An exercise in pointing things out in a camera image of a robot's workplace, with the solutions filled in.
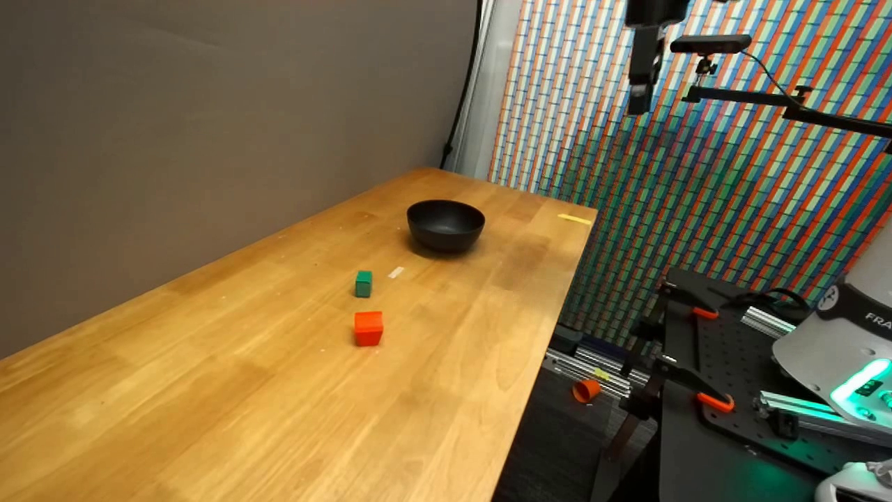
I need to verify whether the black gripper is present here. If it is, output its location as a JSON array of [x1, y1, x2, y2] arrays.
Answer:
[[621, 0, 694, 118]]

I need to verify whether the red block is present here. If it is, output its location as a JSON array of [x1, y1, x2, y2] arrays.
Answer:
[[351, 309, 389, 348]]

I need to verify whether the black bowl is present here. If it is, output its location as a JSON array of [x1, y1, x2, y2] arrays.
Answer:
[[404, 199, 489, 257]]

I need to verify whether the multicolour patterned backdrop curtain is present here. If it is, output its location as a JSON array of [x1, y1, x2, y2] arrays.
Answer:
[[486, 0, 892, 353]]

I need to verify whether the orange clamp end cap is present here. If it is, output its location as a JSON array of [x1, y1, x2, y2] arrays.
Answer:
[[570, 374, 605, 406]]

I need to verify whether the white teal handheld device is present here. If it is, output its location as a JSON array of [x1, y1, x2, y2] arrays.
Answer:
[[814, 458, 892, 502]]

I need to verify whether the black stereo camera bar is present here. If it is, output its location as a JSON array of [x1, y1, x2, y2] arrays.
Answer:
[[670, 33, 757, 56]]

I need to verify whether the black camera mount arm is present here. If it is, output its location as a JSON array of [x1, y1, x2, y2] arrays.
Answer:
[[681, 52, 892, 144]]

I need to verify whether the black hanging wall cable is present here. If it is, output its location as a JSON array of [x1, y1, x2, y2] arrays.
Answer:
[[439, 0, 492, 173]]

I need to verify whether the black clamp orange handle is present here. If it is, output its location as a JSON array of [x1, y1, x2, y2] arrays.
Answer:
[[655, 275, 726, 327], [648, 352, 738, 419]]

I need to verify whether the aluminium extrusion rail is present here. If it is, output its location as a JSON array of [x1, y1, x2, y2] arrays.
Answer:
[[738, 304, 800, 341], [757, 388, 892, 451]]

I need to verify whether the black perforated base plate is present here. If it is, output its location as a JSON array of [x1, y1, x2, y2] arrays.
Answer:
[[652, 265, 892, 502]]

